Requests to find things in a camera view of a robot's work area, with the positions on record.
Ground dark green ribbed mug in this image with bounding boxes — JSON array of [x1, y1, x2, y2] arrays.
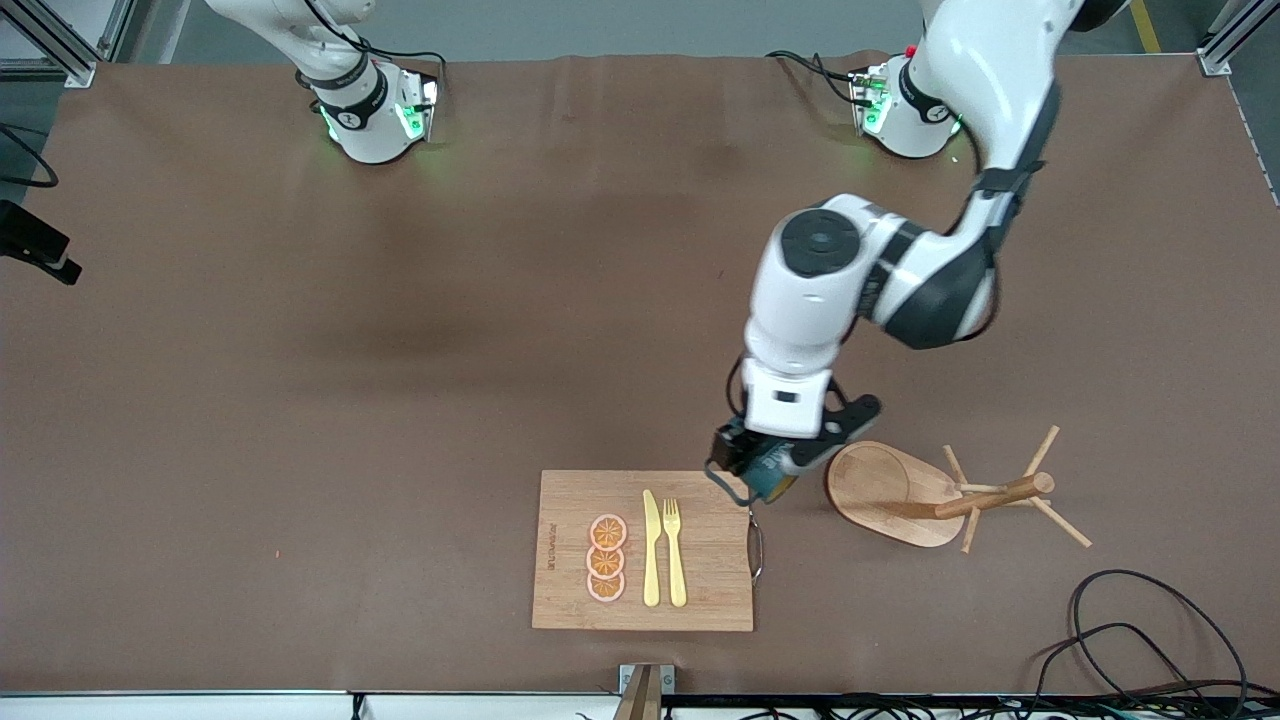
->
[[704, 425, 803, 507]]

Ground yellow plastic knife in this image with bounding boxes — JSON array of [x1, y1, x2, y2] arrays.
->
[[642, 489, 662, 608]]

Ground yellow plastic fork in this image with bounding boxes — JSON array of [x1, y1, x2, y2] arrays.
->
[[663, 498, 689, 609]]

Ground wooden mug tree stand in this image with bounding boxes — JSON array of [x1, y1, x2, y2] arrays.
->
[[826, 425, 1093, 555]]

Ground bamboo cutting board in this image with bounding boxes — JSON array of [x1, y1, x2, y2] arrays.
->
[[531, 470, 766, 633]]

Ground brown table cover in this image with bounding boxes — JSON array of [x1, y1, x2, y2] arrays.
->
[[0, 52, 1280, 696]]

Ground black curved cable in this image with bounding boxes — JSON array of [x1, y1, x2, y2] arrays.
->
[[0, 122, 59, 189]]

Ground aluminium frame profile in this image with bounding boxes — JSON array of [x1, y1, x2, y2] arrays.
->
[[0, 0, 136, 89], [1195, 0, 1280, 78]]

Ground metal bracket with wooden bar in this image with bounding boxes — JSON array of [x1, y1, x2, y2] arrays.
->
[[612, 663, 676, 720]]

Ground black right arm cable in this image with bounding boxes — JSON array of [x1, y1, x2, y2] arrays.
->
[[300, 0, 448, 101]]

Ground black base cable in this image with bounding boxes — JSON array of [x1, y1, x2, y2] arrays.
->
[[765, 50, 863, 107]]

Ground black looped cable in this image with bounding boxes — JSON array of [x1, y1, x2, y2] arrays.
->
[[1030, 622, 1216, 720], [1068, 569, 1251, 706]]

